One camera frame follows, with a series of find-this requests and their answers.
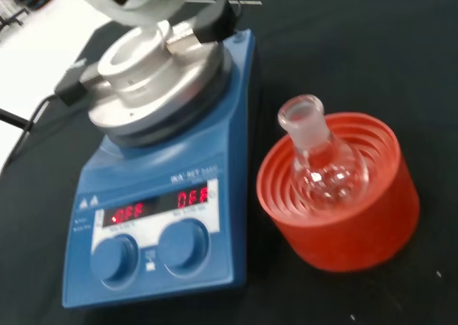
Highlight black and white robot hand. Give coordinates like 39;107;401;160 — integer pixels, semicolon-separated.
69;0;201;29

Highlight orange ribbed flask stand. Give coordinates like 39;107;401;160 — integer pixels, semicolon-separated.
255;112;420;273

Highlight blue-base magnetic stirrer heater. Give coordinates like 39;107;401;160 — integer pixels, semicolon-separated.
61;27;258;310

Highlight black bench cloth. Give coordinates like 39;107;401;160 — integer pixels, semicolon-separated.
0;0;458;325

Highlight metal heating block black handles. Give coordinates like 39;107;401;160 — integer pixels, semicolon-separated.
53;0;238;133

